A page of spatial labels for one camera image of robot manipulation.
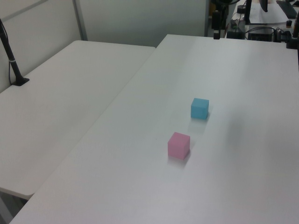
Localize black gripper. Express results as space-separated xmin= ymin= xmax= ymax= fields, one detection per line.
xmin=211 ymin=0 xmax=232 ymax=40

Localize blue cube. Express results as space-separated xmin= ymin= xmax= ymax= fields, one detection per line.
xmin=190 ymin=98 xmax=210 ymax=120

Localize pink cube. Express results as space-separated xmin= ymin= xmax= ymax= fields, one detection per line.
xmin=167 ymin=132 xmax=191 ymax=160

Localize small black box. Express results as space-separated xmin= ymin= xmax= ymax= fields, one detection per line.
xmin=227 ymin=30 xmax=244 ymax=39

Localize black electronics box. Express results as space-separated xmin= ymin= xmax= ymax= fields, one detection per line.
xmin=247 ymin=27 xmax=276 ymax=42

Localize black curved hanging object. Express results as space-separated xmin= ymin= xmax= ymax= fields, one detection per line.
xmin=258 ymin=0 xmax=269 ymax=13

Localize white paper sheets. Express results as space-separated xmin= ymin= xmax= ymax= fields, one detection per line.
xmin=249 ymin=1 xmax=291 ymax=25

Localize black keyboard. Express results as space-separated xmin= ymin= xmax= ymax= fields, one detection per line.
xmin=276 ymin=0 xmax=298 ymax=17

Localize black monitor stand post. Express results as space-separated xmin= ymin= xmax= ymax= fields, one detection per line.
xmin=244 ymin=0 xmax=252 ymax=25

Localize black camera on clamp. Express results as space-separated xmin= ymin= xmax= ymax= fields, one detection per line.
xmin=275 ymin=19 xmax=299 ymax=50

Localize grey partition frame post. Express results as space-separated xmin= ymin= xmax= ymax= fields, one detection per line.
xmin=72 ymin=0 xmax=88 ymax=42

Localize black camera stand pole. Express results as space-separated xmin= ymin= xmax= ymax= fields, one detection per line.
xmin=0 ymin=18 xmax=30 ymax=87

